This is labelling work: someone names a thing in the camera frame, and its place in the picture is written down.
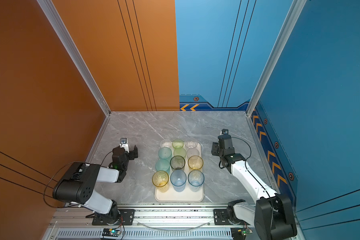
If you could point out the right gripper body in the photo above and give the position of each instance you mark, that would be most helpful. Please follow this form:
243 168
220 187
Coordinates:
216 150

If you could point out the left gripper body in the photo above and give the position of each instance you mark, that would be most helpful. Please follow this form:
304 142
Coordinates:
130 156

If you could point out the yellow tumbler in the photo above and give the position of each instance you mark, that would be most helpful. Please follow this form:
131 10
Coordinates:
195 163

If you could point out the clear plastic cup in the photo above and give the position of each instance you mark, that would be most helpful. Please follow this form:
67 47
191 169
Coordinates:
193 152

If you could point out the clear stemmed glass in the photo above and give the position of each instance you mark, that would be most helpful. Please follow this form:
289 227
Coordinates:
191 143

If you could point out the light blue clear tumbler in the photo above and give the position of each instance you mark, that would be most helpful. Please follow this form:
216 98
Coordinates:
196 180

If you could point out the teal textured tumbler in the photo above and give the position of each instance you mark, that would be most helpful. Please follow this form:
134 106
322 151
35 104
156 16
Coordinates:
165 153
163 165

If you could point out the amber tall tumbler back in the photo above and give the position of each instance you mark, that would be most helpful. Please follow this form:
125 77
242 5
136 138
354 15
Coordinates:
160 180

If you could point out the light green dotted cup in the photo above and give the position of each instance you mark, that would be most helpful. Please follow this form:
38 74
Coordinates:
180 152

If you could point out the small green faceted glass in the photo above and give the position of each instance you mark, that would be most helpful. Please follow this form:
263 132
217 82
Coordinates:
177 143

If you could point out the small clear faceted glass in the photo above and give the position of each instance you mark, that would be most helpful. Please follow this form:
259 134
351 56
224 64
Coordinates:
166 143

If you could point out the dark smoky tumbler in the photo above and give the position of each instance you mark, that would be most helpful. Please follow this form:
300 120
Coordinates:
177 163

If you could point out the grey-blue frosted tumbler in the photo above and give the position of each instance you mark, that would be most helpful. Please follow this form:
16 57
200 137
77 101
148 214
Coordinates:
178 180

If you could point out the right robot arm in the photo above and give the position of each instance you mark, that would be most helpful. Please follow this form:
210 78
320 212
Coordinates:
272 215

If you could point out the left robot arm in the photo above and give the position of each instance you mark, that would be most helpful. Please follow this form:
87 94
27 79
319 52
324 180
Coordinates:
78 185

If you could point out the white rectangular tray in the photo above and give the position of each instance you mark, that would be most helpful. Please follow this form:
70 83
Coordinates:
186 195

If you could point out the left green circuit board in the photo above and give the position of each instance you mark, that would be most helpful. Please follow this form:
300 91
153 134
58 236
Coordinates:
112 234

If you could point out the green circuit board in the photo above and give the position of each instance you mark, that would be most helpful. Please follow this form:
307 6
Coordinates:
112 234
240 233

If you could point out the right green circuit board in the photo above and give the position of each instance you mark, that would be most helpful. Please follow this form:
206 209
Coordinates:
240 233

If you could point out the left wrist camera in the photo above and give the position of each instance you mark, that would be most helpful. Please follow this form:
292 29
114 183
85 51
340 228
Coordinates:
123 143

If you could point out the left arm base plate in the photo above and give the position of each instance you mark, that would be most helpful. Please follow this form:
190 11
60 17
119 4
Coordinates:
123 217

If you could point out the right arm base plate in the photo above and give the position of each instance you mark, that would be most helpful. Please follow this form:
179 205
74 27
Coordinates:
226 217

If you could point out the aluminium front rail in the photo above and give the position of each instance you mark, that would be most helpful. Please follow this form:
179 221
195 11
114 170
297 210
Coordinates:
151 222

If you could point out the left aluminium corner post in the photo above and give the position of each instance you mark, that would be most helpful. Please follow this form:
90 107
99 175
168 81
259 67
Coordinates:
63 34

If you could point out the aluminium corner post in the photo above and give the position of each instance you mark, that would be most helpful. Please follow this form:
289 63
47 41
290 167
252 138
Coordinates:
283 36
63 34

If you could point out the right aluminium corner post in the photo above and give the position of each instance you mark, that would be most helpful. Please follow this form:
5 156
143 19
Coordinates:
283 36

